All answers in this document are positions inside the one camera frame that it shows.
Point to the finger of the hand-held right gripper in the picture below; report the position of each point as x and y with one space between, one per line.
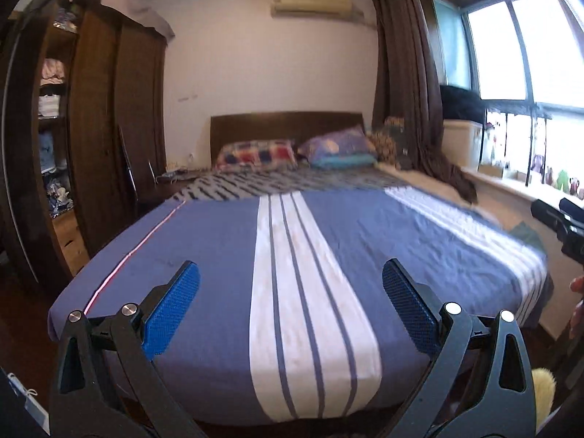
550 214

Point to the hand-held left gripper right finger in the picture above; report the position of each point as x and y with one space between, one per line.
408 305

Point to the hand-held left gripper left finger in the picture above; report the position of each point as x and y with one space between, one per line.
173 310

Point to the person's right hand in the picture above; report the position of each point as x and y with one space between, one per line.
579 296

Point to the green cloth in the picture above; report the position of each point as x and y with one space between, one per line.
529 236

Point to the green toy figure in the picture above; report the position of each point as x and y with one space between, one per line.
563 179

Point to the purple toy figure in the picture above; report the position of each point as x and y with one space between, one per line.
538 164

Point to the black window railing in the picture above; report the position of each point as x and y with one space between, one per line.
531 146

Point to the bed with blue striped sheet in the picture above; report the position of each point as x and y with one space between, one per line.
219 237

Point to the white storage box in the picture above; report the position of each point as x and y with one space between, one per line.
463 143

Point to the dark wooden nightstand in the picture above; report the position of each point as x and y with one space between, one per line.
175 185

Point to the black bag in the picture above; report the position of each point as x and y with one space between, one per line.
461 102

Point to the folded metal chair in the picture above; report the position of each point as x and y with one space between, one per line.
132 169

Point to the teal pillow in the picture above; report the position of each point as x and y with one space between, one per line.
342 162

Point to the grey zebra patterned blanket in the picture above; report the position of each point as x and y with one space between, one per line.
273 182

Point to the brown patterned cushion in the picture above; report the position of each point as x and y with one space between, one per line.
388 141

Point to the large bay window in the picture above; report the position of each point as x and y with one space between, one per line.
524 50

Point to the white paper tag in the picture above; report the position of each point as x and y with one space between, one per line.
32 406

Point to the patchwork checked pillow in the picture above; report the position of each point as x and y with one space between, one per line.
255 155

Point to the purple patterned pillow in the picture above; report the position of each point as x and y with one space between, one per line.
337 143

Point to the dark wooden wardrobe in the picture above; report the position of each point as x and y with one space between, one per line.
118 123

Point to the brown curtain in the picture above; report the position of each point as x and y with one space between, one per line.
406 77

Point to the blue folded clothes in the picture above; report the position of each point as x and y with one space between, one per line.
48 150

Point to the dark wooden headboard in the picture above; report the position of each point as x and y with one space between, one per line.
273 127

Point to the white folded clothes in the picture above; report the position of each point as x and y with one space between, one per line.
49 105

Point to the pink folded clothes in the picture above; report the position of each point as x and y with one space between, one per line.
54 70

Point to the pale grey draped cloth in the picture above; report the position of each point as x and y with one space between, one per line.
137 4

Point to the beige wall air conditioner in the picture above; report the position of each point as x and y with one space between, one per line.
310 4

